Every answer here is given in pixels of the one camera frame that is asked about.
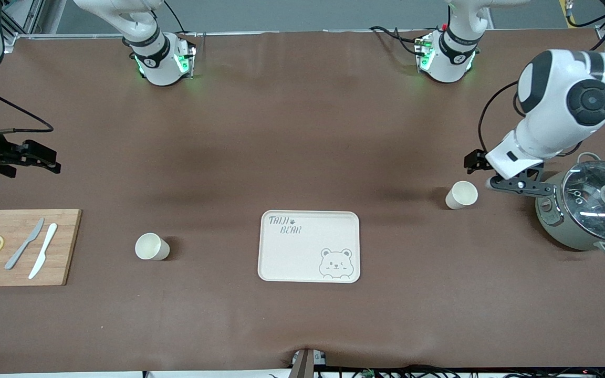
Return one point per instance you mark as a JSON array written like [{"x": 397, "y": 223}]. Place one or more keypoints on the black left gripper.
[{"x": 475, "y": 160}]

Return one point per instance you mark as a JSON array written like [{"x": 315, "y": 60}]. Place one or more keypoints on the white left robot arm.
[{"x": 554, "y": 105}]

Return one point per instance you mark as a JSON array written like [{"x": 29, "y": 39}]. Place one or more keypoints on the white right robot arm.
[{"x": 158, "y": 60}]

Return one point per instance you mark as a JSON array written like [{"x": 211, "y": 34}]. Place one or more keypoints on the cream bear print tray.
[{"x": 292, "y": 257}]

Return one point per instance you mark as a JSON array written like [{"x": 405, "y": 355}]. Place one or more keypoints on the grey plastic knife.
[{"x": 25, "y": 244}]

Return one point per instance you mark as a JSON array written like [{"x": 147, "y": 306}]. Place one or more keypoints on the white plastic knife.
[{"x": 43, "y": 251}]

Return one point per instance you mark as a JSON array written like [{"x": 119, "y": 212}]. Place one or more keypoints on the grey-green electric cooking pot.
[{"x": 560, "y": 226}]

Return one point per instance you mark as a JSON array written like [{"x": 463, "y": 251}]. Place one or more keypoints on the bamboo cutting board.
[{"x": 66, "y": 262}]

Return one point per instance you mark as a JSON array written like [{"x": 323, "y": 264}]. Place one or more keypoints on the glass pot lid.
[{"x": 586, "y": 210}]

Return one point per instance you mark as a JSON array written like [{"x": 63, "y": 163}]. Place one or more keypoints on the brown table cover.
[{"x": 302, "y": 131}]

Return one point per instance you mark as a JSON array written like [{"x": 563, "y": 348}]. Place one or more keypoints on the black left camera bracket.
[{"x": 523, "y": 187}]

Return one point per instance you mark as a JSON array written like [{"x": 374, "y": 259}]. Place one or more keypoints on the aluminium frame rail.
[{"x": 29, "y": 35}]

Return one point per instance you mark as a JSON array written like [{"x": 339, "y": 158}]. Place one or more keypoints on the brown camera post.
[{"x": 305, "y": 365}]

